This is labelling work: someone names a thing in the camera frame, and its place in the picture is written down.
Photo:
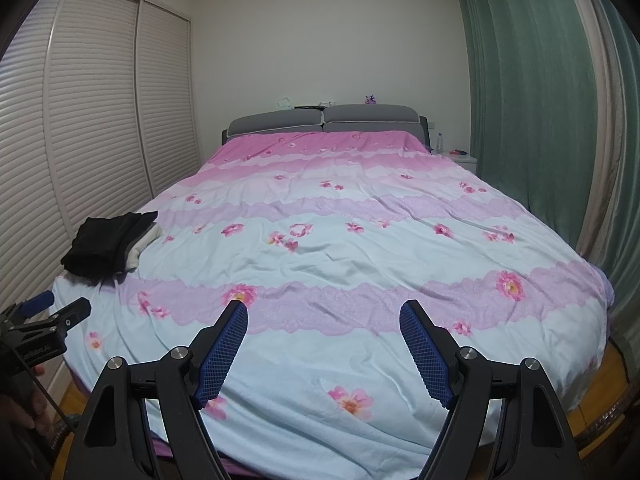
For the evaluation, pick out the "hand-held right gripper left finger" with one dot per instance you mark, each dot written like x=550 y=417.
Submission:
x=225 y=355

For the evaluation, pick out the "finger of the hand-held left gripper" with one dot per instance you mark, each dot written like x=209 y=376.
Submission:
x=75 y=310
x=37 y=302

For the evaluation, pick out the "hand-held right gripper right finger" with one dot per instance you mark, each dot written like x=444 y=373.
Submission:
x=425 y=355

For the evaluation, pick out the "black pants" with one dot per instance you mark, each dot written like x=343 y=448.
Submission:
x=115 y=232

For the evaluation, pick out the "person's left hand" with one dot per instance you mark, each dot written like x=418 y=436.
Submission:
x=35 y=410

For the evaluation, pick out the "black folded garment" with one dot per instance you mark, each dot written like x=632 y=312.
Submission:
x=90 y=267

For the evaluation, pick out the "white folded cloth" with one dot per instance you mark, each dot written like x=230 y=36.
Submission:
x=145 y=247

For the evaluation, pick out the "pink floral blanket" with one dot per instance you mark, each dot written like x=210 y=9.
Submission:
x=350 y=270

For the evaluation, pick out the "white louvered wardrobe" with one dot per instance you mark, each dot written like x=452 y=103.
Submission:
x=90 y=135

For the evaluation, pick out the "white nightstand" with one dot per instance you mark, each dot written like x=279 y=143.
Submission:
x=462 y=164

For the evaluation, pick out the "small colourful item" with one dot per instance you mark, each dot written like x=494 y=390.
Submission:
x=457 y=152

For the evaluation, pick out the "clear water bottle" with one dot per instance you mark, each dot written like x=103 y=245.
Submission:
x=440 y=144

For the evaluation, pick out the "grey pillows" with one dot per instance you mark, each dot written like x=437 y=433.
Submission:
x=426 y=130

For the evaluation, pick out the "grey headboard cushion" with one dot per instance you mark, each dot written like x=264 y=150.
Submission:
x=275 y=121
x=372 y=117

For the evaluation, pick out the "beige curtain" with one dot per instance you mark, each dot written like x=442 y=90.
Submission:
x=607 y=185

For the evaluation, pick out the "green curtain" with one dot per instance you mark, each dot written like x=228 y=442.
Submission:
x=525 y=110
x=631 y=210

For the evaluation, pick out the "tissue box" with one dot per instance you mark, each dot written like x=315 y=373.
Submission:
x=284 y=103

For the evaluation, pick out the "small purple toy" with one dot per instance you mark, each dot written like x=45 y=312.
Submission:
x=370 y=100

